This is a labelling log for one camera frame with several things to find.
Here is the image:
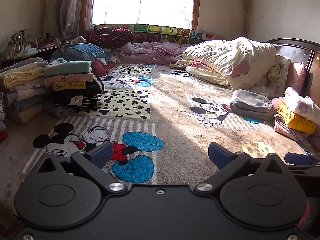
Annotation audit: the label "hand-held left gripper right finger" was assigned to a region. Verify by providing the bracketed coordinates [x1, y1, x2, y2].
[193, 142, 288, 195]

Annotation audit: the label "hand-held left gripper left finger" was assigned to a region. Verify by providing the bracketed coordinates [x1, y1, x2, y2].
[37, 141, 128, 196]

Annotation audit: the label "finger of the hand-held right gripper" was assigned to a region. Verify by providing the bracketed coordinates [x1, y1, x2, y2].
[284, 152, 320, 176]

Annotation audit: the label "lilac clothes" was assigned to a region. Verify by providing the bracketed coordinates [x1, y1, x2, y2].
[0, 91, 18, 108]

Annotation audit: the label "folded lilac garment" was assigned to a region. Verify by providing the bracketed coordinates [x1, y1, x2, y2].
[273, 115, 311, 143]

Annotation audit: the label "white floral garment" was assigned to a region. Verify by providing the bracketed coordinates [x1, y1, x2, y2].
[282, 87, 320, 128]

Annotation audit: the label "rolled grey garment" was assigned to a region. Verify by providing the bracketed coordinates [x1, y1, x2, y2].
[45, 104, 76, 119]

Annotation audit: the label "folded black striped garment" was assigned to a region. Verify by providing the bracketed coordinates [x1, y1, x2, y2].
[51, 75, 105, 111]

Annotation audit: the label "folded grey pants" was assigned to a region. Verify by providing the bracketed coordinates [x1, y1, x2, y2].
[229, 89, 278, 121]

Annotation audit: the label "cartoon printed blanket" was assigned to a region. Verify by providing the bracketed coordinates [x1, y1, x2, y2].
[0, 62, 320, 205]

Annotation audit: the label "folded yellow printed garment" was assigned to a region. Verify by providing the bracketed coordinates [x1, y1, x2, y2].
[52, 80, 87, 92]

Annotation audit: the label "pink pillow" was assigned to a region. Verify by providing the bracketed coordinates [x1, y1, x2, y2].
[286, 62, 307, 96]

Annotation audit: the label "folded pink garment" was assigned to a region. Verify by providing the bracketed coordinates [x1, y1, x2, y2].
[44, 72, 94, 89]

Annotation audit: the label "folded cream and pink sheet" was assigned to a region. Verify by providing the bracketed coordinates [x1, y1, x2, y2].
[169, 60, 231, 87]

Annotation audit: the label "folded beige cloth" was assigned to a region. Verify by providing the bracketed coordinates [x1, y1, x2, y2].
[9, 104, 47, 126]

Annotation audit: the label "floral pillow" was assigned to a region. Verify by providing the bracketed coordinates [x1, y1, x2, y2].
[250, 54, 292, 99]

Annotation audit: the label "folded grey-blue cloth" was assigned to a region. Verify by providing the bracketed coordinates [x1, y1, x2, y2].
[10, 94, 53, 111]

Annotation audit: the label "folded teal garment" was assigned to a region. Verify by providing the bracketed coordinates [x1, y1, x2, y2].
[44, 58, 92, 78]

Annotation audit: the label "folded white cloth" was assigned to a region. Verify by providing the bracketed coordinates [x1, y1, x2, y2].
[15, 80, 53, 101]

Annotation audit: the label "cream quilt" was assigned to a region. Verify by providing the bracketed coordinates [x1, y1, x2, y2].
[181, 37, 277, 90]

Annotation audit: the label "blue cloth bundle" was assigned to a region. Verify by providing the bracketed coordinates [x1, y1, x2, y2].
[51, 42, 107, 63]

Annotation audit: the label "dark wooden headboard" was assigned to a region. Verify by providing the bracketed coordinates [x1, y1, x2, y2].
[265, 38, 320, 101]

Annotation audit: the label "folded pale yellow towel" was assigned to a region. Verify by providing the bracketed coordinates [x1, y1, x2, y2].
[2, 66, 46, 89]

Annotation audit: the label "lilac quilt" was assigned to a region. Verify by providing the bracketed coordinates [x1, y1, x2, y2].
[111, 41, 196, 66]

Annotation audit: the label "maroon dotted blanket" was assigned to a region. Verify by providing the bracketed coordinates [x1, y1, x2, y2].
[86, 27, 134, 49]

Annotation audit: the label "folded grey towel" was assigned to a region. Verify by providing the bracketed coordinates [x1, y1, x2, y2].
[0, 57, 48, 79]

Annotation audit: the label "dark desk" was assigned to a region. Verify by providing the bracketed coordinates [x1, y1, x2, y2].
[0, 44, 61, 68]

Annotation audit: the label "colourful alphabet foam mat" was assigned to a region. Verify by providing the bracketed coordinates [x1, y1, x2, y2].
[94, 24, 228, 45]

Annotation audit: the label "glass jars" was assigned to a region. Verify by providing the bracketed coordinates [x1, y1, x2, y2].
[9, 29, 27, 56]

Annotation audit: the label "sheer curtain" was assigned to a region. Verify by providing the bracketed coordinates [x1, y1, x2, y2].
[56, 0, 97, 40]

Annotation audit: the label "window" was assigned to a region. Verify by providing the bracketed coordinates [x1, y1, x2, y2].
[85, 0, 202, 32]

